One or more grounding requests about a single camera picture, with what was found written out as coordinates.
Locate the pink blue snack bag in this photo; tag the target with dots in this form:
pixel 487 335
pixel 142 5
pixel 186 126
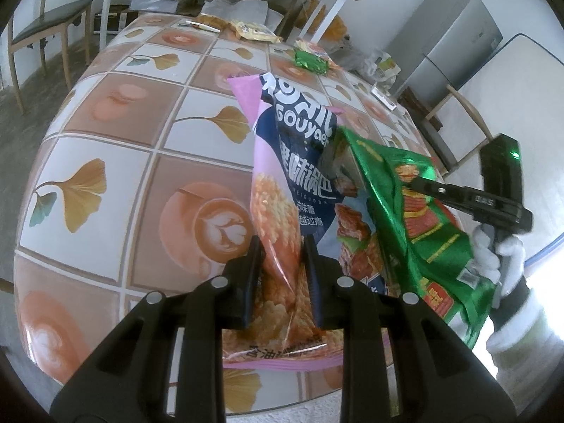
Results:
pixel 282 211

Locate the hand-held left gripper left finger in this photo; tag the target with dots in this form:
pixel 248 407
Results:
pixel 253 282

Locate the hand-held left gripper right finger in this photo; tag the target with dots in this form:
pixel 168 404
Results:
pixel 310 282

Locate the small green packet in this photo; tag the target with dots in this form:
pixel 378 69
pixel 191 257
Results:
pixel 310 61

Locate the person's right hand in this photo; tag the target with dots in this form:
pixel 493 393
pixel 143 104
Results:
pixel 484 251

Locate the wooden chair dark seat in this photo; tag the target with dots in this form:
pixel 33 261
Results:
pixel 440 147
pixel 48 15

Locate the white slim stick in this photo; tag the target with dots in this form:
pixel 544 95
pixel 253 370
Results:
pixel 202 26

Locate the white plastic bag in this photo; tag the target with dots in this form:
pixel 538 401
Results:
pixel 379 70

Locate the green snack bag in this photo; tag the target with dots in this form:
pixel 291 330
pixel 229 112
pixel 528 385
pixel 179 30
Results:
pixel 423 238

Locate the tile pattern tablecloth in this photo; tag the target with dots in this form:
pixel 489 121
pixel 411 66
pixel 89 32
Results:
pixel 132 163

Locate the yellow snack packet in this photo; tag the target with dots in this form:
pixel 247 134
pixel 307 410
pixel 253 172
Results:
pixel 255 31

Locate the small white packet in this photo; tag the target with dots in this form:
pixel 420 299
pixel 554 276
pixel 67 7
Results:
pixel 383 98

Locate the grey refrigerator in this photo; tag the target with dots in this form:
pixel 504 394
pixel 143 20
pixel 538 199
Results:
pixel 445 35

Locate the yellow plastic bag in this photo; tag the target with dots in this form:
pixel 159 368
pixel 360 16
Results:
pixel 328 20

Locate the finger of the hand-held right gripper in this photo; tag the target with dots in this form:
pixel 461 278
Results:
pixel 445 191

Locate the crumpled white paper sheet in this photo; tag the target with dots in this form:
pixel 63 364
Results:
pixel 238 9

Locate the brown wooden stool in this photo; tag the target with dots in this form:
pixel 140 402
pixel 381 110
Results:
pixel 418 108

